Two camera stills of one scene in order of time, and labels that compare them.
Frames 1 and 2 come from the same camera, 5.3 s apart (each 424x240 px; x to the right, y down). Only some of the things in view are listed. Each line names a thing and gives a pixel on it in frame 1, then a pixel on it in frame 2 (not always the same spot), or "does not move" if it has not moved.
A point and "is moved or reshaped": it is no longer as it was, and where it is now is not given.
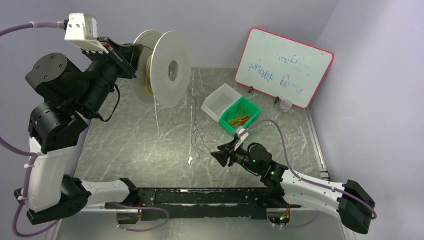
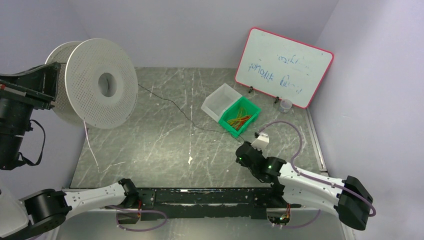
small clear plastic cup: (285, 106) does not move
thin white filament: (156, 115) -> (92, 153)
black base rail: (164, 204) does not move
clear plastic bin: (216, 103) does not move
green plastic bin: (242, 113) does not move
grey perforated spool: (164, 68) is moved or reshaped
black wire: (196, 128) -> (234, 134)
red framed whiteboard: (282, 68) does not move
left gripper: (123, 60) -> (28, 94)
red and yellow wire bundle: (242, 116) does not move
